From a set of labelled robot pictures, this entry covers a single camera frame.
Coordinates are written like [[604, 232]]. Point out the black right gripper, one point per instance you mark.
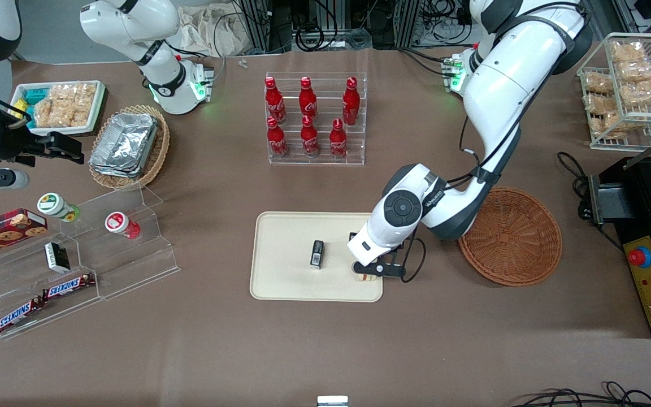
[[10, 144]]

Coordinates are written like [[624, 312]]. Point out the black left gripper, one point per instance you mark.
[[352, 236]]

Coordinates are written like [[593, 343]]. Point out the triangular sandwich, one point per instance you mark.
[[366, 277]]

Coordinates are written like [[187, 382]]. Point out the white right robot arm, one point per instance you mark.
[[133, 28]]

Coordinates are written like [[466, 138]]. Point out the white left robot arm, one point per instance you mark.
[[500, 90]]

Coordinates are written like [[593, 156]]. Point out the white rectangular snack tray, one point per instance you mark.
[[98, 110]]

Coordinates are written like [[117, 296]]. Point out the oval light wicker basket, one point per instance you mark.
[[156, 161]]

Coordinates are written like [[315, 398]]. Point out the cream plastic tray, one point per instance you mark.
[[286, 271]]

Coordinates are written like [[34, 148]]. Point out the round brown wicker basket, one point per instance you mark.
[[517, 249]]

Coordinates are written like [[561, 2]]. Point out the bagged rice crackers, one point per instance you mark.
[[65, 104]]

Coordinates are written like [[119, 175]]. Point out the green-lidded white cup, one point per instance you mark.
[[54, 204]]

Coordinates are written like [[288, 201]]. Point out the stacked aluminium foil containers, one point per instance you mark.
[[125, 144]]

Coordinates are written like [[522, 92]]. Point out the yellow snack packet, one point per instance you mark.
[[19, 108]]

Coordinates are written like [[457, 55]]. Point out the teal snack packet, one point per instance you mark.
[[33, 95]]

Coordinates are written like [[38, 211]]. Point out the red-lidded white cup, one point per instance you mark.
[[119, 223]]

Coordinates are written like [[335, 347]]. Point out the red cookie box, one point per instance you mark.
[[3, 232]]

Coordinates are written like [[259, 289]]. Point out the small black white box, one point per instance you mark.
[[57, 257]]

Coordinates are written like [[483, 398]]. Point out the clear acrylic bottle rack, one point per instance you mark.
[[320, 161]]

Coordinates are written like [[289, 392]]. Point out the red cola bottle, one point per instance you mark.
[[276, 141], [338, 142], [308, 102], [274, 102], [351, 104], [309, 140]]

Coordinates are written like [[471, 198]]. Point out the clear acrylic step shelf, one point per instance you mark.
[[127, 265]]

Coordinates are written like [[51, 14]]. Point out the Snickers chocolate bar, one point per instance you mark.
[[17, 315], [68, 286]]

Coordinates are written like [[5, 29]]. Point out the small white device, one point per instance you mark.
[[332, 401]]

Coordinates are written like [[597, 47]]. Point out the beige cloth bag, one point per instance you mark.
[[201, 31]]

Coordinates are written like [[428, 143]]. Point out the red emergency stop button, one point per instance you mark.
[[640, 258]]

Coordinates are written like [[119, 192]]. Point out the bagged fried snack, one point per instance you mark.
[[637, 70], [643, 92], [601, 103], [607, 125], [626, 52], [597, 83]]

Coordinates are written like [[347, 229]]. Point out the black countertop appliance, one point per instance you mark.
[[636, 192]]

